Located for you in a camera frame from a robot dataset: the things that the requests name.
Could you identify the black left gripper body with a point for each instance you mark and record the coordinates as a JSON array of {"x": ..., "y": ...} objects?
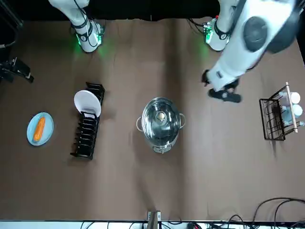
[{"x": 225, "y": 96}]

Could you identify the glass pot lid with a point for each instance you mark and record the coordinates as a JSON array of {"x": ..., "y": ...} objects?
[{"x": 150, "y": 112}]

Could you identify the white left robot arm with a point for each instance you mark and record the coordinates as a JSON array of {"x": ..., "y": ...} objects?
[{"x": 238, "y": 59}]

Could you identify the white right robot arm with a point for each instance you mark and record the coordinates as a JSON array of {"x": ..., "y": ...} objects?
[{"x": 85, "y": 35}]

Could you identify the stainless steel pot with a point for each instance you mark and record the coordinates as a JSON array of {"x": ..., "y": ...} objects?
[{"x": 164, "y": 145}]

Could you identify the white plate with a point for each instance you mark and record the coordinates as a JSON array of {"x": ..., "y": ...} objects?
[{"x": 87, "y": 101}]

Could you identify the light blue plate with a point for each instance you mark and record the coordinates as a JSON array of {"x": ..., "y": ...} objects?
[{"x": 47, "y": 126}]

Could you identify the white cup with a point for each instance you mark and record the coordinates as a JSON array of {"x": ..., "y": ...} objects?
[{"x": 295, "y": 97}]

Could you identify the light blue cup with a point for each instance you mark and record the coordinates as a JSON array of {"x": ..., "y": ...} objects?
[{"x": 297, "y": 110}]

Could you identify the black dish rack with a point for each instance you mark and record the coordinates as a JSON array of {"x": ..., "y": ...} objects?
[{"x": 87, "y": 133}]

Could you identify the aluminium camera post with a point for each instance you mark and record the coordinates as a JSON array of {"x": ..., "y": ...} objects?
[{"x": 154, "y": 219}]

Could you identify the black clamp mount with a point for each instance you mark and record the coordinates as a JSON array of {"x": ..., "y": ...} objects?
[{"x": 19, "y": 68}]

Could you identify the black frame bar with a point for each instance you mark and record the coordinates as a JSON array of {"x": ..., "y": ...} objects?
[{"x": 10, "y": 12}]

